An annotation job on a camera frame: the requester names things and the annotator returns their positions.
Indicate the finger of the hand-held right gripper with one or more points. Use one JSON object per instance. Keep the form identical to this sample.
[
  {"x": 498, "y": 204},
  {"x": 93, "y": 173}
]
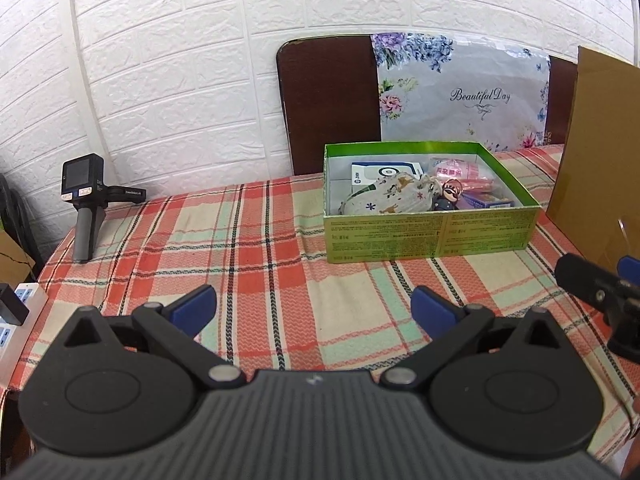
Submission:
[
  {"x": 585, "y": 277},
  {"x": 629, "y": 267}
]

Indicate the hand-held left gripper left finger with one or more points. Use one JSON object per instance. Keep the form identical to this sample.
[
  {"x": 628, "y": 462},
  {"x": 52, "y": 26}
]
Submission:
[{"x": 192, "y": 307}]

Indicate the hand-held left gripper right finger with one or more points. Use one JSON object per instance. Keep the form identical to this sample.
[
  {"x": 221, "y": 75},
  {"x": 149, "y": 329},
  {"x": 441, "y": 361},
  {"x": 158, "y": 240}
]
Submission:
[{"x": 432, "y": 310}]

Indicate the green cardboard box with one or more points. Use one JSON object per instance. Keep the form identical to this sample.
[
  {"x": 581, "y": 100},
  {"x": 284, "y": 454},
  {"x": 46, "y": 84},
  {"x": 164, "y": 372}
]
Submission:
[{"x": 390, "y": 237}]

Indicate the small doll figure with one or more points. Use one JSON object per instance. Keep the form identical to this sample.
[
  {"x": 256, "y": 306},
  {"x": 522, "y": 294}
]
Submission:
[{"x": 450, "y": 197}]

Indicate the patterned cloth pouch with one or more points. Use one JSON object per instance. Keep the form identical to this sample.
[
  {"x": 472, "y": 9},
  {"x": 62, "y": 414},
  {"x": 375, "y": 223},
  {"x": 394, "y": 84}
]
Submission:
[{"x": 390, "y": 197}]

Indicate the pink plastic packet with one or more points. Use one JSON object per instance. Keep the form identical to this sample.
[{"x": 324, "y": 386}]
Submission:
[{"x": 460, "y": 170}]

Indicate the brown cardboard sheet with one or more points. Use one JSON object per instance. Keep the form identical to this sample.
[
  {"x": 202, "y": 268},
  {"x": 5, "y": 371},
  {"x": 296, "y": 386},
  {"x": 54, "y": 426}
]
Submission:
[{"x": 595, "y": 160}]

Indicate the red and blue small box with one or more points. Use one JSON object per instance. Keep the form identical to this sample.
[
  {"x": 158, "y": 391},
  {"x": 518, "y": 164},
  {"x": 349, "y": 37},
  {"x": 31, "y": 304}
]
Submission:
[{"x": 492, "y": 202}]

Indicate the white product box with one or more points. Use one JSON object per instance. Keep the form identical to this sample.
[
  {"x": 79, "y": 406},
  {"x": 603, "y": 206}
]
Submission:
[{"x": 367, "y": 175}]

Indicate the white power strip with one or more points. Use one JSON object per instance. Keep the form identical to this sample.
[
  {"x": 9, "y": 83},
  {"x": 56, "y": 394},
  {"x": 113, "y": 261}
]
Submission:
[{"x": 20, "y": 335}]

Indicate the black power adapter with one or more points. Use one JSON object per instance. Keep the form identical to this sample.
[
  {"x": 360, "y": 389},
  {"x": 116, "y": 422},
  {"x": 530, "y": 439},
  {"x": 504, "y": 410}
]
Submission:
[{"x": 12, "y": 305}]

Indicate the small cardboard box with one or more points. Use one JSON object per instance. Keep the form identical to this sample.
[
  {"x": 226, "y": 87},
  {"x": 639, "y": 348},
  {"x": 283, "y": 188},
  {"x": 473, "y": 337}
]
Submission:
[{"x": 12, "y": 260}]

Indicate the floral printed cloth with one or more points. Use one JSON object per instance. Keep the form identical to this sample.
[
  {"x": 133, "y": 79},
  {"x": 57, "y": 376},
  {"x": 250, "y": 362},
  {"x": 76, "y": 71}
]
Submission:
[{"x": 450, "y": 120}]

